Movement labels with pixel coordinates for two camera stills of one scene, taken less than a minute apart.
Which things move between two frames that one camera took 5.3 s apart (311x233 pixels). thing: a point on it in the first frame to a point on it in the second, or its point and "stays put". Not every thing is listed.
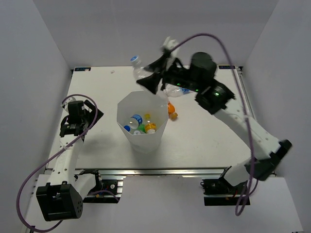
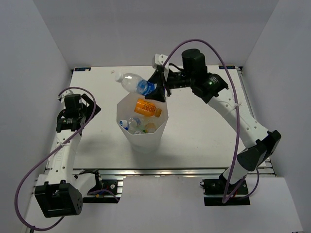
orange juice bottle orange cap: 172,114 to 147,108
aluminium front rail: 173,173 stays put
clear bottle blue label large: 140,72 to 133,83
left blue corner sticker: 82,69 stays put
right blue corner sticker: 227,67 stays put
